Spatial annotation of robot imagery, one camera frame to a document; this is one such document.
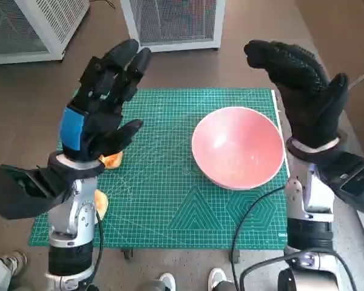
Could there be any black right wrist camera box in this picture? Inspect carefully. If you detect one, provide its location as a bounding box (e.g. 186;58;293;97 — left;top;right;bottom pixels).
317;150;364;219

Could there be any looped black right arm cable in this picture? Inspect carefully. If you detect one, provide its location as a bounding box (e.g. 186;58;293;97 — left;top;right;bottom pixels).
238;247;357;291

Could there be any long orange toy bread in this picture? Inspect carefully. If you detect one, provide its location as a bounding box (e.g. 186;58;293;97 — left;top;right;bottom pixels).
98;151;124;170

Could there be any wide white mesh cabinet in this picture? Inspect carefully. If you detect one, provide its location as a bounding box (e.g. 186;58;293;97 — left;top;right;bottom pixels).
0;0;91;65

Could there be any round toy bread bun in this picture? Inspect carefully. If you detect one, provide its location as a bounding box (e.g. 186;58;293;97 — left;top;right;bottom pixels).
94;190;110;221

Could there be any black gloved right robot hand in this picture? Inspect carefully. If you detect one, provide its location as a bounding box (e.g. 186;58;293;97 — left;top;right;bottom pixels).
243;39;350;150

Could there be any long black right arm cable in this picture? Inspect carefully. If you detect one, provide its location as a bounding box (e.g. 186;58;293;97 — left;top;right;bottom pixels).
229;185;288;291

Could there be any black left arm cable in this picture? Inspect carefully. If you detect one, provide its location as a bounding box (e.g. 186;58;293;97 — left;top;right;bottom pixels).
87;216;106;291

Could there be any white strip beside mat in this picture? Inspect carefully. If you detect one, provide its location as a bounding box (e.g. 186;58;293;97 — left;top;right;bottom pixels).
271;89;291;182

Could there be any seated person's shoe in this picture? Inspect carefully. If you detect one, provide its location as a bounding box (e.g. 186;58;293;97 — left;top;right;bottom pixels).
0;250;28;276

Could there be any narrow white mesh cabinet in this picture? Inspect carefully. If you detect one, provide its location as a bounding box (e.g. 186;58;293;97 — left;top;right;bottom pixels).
120;0;226;56

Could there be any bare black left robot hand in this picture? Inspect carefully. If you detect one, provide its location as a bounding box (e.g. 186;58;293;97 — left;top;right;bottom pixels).
59;38;153;163

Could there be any grey metal rod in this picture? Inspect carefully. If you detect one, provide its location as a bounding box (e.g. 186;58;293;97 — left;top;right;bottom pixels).
347;72;364;90

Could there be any person's white shoe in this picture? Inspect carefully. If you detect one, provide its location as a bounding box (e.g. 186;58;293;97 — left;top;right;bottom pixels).
207;267;228;291
158;272;177;291

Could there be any person's white left shoe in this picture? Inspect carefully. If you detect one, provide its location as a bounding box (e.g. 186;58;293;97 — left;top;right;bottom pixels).
158;272;177;291

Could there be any person's white right shoe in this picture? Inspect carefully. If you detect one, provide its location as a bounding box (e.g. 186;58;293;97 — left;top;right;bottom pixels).
207;267;228;291

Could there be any green cutting mat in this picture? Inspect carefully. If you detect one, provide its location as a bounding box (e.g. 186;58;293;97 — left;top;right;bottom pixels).
29;87;289;250

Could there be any pink bowl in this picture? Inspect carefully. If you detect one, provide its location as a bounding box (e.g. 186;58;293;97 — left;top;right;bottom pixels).
190;105;285;191

